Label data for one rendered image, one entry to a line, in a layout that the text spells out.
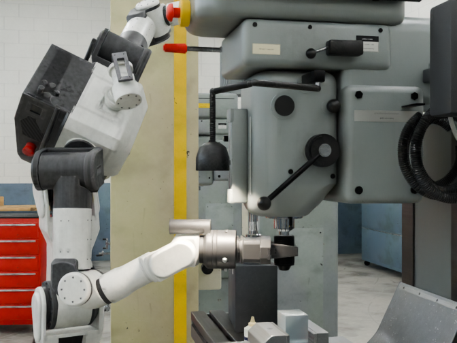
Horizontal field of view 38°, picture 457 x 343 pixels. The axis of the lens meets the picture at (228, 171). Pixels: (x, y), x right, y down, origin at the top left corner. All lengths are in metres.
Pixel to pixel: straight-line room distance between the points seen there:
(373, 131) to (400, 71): 0.15
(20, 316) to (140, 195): 3.08
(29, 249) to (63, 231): 4.38
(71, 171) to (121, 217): 1.62
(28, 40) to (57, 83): 8.94
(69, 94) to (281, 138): 0.58
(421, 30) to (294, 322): 0.70
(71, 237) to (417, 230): 0.85
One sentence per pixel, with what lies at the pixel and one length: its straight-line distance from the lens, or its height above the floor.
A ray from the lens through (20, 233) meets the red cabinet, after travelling 5.97.
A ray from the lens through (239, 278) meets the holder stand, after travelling 1.87.
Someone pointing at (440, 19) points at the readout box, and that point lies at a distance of 1.32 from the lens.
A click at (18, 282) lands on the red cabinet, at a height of 0.45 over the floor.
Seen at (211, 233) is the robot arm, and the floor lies 1.27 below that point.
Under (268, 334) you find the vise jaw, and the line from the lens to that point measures 1.44.
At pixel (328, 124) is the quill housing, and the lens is 1.46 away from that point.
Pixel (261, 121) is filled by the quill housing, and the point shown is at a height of 1.52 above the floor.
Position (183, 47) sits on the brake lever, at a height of 1.70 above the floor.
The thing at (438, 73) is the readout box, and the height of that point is 1.59.
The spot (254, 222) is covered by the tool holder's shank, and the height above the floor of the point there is 1.26.
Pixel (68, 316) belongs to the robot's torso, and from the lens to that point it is 2.02.
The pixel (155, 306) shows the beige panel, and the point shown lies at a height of 0.76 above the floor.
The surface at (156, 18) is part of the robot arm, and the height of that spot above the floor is 1.88.
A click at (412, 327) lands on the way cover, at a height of 1.04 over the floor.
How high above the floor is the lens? 1.42
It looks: level
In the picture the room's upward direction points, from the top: straight up
